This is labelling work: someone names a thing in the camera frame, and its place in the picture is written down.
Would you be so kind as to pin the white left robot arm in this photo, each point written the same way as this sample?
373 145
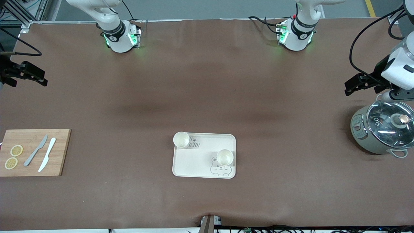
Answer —
297 35

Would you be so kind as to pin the glass pot lid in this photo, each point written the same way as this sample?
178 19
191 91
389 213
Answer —
385 126

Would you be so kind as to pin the aluminium frame rail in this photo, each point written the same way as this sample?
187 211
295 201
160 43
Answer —
208 225

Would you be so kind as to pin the cream tray with bear print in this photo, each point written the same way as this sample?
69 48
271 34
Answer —
200 161

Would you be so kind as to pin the white IKEA cup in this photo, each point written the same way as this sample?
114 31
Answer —
224 157
181 139

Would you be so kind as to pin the white plastic knife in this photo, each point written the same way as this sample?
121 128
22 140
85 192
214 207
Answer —
48 152

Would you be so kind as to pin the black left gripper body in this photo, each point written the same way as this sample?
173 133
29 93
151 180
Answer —
379 74

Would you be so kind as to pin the grey-green rice cooker pot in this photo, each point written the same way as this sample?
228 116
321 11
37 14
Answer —
359 132

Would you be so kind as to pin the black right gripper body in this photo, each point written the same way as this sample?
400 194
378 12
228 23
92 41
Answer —
7 71

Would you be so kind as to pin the aluminium frame structure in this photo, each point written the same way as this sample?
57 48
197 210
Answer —
35 9

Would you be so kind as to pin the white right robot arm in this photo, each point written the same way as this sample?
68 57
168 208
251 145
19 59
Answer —
118 35

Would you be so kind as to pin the bamboo cutting board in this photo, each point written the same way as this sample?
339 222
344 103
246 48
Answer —
61 152

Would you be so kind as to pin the yellow lemon slice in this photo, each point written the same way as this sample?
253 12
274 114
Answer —
16 150
11 163

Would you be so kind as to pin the grey plastic knife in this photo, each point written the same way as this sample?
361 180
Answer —
34 153

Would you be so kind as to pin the aluminium table edge rail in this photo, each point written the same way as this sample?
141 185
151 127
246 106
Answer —
58 22

